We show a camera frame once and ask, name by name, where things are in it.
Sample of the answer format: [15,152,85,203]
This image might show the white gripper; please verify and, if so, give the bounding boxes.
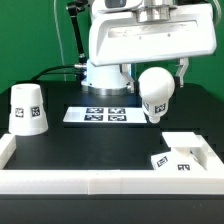
[89,4,216,93]

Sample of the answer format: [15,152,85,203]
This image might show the white lamp bulb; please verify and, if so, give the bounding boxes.
[138,67,175,124]

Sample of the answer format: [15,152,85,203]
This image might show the white lamp base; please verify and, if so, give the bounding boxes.
[151,132,204,172]

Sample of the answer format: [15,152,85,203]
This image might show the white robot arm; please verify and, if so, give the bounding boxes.
[82,0,221,95]

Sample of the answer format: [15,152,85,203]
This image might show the white lamp shade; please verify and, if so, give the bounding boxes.
[9,83,48,136]

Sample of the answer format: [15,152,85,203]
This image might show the white marker tag plate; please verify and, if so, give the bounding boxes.
[63,107,146,124]

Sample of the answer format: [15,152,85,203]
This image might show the white U-shaped fence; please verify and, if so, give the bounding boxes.
[0,134,224,195]

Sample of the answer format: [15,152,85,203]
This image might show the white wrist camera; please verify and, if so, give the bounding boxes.
[91,0,143,14]

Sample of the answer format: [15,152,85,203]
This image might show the black base cable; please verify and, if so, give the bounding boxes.
[30,64,88,82]

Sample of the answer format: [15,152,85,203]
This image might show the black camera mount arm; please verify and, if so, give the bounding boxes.
[66,0,88,64]

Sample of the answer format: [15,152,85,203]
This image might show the white hanging cable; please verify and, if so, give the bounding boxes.
[53,0,68,82]

